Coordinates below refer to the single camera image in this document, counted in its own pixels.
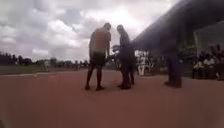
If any row of trees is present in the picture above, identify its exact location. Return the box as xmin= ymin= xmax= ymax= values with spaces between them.
xmin=0 ymin=51 xmax=90 ymax=68

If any group of people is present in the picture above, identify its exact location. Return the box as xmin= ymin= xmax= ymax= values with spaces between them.
xmin=191 ymin=44 xmax=224 ymax=81

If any red running track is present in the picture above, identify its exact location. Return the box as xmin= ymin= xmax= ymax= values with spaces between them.
xmin=0 ymin=68 xmax=224 ymax=128

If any grass field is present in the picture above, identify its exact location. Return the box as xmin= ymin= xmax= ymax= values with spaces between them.
xmin=0 ymin=64 xmax=89 ymax=76

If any person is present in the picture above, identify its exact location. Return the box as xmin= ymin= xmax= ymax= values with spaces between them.
xmin=163 ymin=36 xmax=184 ymax=89
xmin=84 ymin=22 xmax=113 ymax=92
xmin=115 ymin=24 xmax=137 ymax=90

